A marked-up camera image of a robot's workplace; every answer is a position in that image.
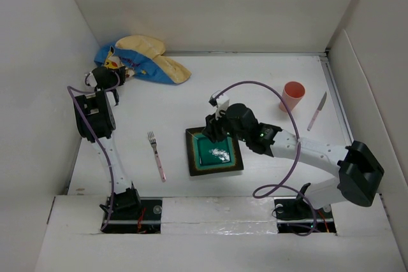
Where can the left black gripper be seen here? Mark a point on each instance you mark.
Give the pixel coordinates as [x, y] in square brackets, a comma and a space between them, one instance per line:
[121, 72]

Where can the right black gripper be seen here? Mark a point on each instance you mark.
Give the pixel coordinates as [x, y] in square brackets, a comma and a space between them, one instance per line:
[212, 128]

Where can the blue yellow cartoon placemat cloth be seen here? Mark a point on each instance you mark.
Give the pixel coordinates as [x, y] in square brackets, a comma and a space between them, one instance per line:
[142, 57]

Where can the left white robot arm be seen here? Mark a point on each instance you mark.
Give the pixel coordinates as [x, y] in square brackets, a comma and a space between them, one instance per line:
[95, 123]

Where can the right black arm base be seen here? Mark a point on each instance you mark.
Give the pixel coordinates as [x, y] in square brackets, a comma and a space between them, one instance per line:
[294, 215]

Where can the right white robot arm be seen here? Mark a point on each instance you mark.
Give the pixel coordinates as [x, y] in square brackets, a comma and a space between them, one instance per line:
[356, 173]

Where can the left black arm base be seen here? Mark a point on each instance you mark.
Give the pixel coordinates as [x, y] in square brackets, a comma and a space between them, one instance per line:
[146, 221]

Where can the green square ceramic plate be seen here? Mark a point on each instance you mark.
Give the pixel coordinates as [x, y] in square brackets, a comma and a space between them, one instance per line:
[207, 158]

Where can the pink plastic cup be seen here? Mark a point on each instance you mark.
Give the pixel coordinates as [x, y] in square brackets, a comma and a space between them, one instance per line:
[292, 94]

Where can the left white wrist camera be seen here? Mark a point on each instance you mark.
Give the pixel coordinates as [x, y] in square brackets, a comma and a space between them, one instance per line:
[90, 80]

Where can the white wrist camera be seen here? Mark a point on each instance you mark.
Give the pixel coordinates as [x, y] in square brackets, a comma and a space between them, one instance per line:
[90, 80]
[220, 102]

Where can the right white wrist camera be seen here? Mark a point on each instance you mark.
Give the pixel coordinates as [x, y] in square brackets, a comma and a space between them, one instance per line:
[220, 102]

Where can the pink handled fork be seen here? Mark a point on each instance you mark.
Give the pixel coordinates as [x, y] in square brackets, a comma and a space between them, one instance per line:
[153, 143]

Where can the pink handled knife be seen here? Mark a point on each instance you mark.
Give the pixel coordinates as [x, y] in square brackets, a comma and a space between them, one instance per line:
[317, 111]

